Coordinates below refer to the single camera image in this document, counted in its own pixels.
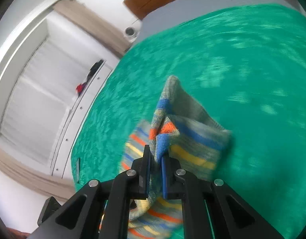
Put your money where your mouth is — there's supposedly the white round security camera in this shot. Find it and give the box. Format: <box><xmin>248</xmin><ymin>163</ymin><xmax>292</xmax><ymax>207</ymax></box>
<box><xmin>124</xmin><ymin>26</ymin><xmax>138</xmax><ymax>39</ymax></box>

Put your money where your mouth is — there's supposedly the green bed cover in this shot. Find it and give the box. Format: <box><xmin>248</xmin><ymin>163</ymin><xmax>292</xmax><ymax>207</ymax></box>
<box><xmin>72</xmin><ymin>4</ymin><xmax>306</xmax><ymax>238</ymax></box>

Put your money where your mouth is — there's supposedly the white low cabinet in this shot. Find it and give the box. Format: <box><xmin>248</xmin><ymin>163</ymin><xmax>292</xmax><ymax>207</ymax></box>
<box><xmin>51</xmin><ymin>59</ymin><xmax>116</xmax><ymax>180</ymax></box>

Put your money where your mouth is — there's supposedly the beige curtain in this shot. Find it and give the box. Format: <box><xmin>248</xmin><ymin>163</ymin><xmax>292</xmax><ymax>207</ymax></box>
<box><xmin>53</xmin><ymin>0</ymin><xmax>131</xmax><ymax>58</ymax></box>

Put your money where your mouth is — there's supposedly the striped knit sweater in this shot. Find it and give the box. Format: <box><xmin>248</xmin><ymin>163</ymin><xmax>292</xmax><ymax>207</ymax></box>
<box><xmin>99</xmin><ymin>75</ymin><xmax>234</xmax><ymax>239</ymax></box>

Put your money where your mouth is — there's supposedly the black smartphone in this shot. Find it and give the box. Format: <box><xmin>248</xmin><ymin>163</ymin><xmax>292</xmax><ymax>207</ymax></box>
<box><xmin>75</xmin><ymin>158</ymin><xmax>80</xmax><ymax>183</ymax></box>

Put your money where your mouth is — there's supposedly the red item on cabinet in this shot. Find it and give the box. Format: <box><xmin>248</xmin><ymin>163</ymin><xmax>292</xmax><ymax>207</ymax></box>
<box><xmin>76</xmin><ymin>83</ymin><xmax>86</xmax><ymax>96</ymax></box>

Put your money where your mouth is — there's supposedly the grey checked bed sheet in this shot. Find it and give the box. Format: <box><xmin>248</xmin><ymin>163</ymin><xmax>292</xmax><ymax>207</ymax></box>
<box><xmin>133</xmin><ymin>0</ymin><xmax>302</xmax><ymax>45</ymax></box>

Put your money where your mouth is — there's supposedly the black item on cabinet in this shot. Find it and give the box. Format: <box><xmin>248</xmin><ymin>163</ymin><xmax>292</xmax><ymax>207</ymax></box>
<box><xmin>87</xmin><ymin>60</ymin><xmax>104</xmax><ymax>83</ymax></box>

